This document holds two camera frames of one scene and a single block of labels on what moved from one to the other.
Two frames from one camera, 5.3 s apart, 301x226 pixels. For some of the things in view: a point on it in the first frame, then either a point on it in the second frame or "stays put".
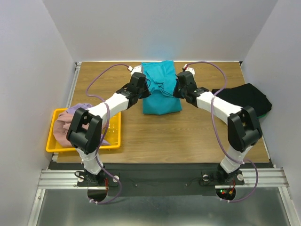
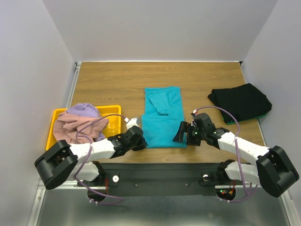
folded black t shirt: x=246 y=95 stays put
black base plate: x=160 y=179 stays put
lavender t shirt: x=72 y=109 stays put
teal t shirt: x=160 y=77 to x=163 y=114
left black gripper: x=146 y=94 to x=142 y=145
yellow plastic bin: x=113 y=133 stays put
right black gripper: x=177 y=92 to x=186 y=133
